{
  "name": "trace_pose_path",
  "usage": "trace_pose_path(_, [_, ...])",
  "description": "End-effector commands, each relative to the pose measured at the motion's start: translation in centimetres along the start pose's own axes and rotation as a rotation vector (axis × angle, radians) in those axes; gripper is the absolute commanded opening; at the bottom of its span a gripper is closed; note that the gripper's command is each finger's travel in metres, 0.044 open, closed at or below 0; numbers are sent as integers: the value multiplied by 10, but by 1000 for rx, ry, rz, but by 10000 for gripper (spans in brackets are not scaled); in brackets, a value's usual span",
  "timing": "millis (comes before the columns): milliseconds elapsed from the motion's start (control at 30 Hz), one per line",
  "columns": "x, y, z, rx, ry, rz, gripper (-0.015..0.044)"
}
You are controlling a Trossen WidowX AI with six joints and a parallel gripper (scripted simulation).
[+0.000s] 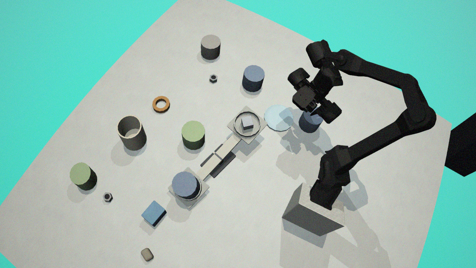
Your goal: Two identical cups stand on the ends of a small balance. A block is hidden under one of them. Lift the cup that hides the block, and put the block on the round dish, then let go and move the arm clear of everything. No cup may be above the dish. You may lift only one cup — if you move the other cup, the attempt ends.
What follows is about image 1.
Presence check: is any brown ring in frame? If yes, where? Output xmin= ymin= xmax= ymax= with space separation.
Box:
xmin=152 ymin=96 xmax=170 ymax=114

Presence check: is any blue block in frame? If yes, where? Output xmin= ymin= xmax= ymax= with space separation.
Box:
xmin=141 ymin=201 xmax=167 ymax=227

